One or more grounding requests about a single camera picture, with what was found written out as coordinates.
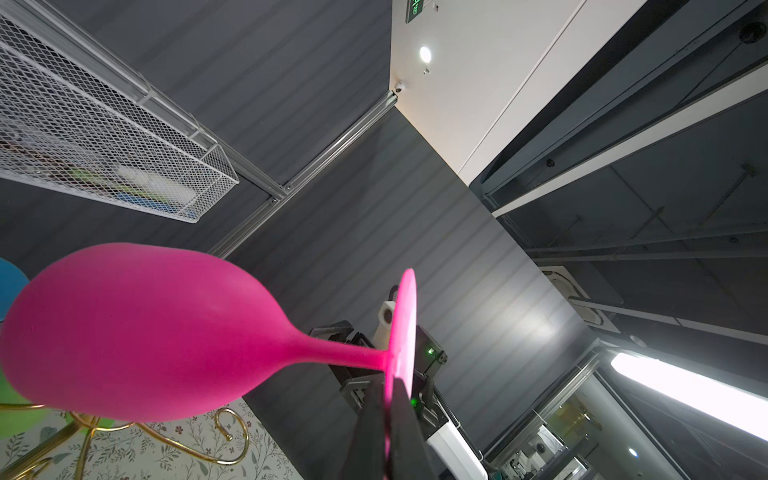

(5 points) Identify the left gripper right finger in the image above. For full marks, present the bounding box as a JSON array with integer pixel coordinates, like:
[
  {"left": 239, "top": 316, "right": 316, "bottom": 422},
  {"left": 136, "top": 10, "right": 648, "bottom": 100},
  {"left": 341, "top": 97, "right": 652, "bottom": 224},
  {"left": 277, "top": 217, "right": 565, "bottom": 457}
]
[{"left": 389, "top": 393, "right": 437, "bottom": 480}]

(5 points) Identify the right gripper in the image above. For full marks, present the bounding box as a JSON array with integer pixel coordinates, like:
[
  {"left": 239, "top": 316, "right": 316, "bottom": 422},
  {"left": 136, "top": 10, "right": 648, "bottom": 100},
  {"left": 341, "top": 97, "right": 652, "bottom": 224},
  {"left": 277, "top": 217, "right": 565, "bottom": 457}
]
[{"left": 309, "top": 320, "right": 385, "bottom": 415}]

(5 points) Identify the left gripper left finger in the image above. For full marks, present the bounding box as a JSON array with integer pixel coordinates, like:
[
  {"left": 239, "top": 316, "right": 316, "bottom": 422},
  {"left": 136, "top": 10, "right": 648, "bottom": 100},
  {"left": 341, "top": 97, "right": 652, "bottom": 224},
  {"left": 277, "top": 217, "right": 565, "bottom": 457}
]
[{"left": 339, "top": 374, "right": 387, "bottom": 480}]

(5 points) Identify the pink wine glass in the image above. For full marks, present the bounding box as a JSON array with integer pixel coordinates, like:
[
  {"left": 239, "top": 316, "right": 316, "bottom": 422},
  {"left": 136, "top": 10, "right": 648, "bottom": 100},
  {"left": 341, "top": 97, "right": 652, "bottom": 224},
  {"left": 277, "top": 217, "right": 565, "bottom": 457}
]
[{"left": 1, "top": 243, "right": 417, "bottom": 422}]

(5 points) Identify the green wine glass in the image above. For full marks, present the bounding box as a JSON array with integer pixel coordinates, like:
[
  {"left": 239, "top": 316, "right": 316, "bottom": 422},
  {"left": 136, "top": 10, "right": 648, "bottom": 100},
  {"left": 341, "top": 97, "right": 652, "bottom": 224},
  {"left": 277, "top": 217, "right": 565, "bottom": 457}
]
[{"left": 0, "top": 371, "right": 115, "bottom": 440}]

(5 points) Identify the blue wine glass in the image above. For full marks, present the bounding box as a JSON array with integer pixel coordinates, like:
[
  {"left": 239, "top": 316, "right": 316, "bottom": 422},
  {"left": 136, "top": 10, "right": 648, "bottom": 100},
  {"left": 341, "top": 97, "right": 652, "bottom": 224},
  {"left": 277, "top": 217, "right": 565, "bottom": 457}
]
[{"left": 0, "top": 258, "right": 29, "bottom": 320}]

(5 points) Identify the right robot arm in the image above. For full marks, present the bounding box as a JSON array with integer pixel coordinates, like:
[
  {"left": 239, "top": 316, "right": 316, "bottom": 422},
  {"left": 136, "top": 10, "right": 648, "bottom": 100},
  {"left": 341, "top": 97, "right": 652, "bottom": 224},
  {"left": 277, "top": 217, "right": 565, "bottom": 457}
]
[{"left": 309, "top": 321, "right": 489, "bottom": 479}]

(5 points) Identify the green exit sign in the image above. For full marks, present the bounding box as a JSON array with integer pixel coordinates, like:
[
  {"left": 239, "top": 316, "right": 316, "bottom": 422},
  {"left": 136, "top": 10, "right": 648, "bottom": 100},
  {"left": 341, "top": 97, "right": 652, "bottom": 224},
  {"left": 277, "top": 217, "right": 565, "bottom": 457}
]
[{"left": 405, "top": 0, "right": 426, "bottom": 23}]

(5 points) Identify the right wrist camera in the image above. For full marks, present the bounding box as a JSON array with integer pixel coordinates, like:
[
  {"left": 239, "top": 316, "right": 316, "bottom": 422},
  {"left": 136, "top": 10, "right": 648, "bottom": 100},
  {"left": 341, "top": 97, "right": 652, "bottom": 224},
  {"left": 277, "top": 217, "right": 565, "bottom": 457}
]
[{"left": 371, "top": 301, "right": 396, "bottom": 350}]

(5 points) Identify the aluminium frame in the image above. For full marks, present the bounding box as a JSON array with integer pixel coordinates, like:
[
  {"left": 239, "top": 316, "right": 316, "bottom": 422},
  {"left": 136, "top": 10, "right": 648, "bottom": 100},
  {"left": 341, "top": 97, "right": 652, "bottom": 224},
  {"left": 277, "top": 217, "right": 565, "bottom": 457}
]
[{"left": 1, "top": 1, "right": 396, "bottom": 271}]

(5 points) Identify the white mesh wall basket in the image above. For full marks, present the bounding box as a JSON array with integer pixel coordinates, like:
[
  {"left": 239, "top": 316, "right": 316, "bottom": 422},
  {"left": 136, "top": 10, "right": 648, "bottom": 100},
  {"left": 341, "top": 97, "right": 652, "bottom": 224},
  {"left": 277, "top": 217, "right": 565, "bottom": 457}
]
[{"left": 1, "top": 17, "right": 239, "bottom": 223}]

